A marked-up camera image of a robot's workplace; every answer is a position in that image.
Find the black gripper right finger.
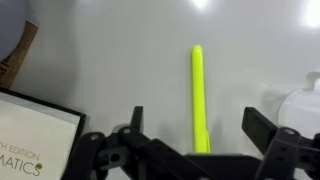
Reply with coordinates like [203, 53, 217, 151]
[241, 106, 320, 180]

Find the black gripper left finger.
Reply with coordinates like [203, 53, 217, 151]
[61, 105, 208, 180]

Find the yellow highlighter pen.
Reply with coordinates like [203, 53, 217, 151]
[190, 44, 212, 155]

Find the white textbook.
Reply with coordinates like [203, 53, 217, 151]
[0, 87, 87, 180]

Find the brown wooden object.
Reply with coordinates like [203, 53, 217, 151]
[0, 19, 40, 90]

